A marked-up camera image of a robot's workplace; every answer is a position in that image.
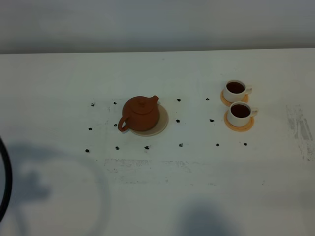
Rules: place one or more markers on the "near orange cup coaster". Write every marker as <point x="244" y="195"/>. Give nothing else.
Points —
<point x="244" y="128"/>

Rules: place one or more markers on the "far orange cup coaster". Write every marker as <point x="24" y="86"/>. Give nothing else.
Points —
<point x="227" y="103"/>

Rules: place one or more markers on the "orange cup coaster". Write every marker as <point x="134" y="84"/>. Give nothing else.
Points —
<point x="244" y="128"/>
<point x="227" y="103"/>

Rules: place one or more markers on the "beige round teapot coaster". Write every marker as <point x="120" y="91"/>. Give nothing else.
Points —
<point x="159" y="127"/>

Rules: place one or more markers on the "brown clay teapot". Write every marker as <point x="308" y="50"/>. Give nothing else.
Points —
<point x="139" y="113"/>

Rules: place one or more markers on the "near white teacup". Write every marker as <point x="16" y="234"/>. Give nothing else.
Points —
<point x="240" y="113"/>

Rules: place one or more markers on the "white teacup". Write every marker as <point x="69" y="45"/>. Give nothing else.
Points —
<point x="235" y="90"/>
<point x="240" y="113"/>

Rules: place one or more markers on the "far white teacup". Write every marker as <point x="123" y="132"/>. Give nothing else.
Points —
<point x="235" y="90"/>

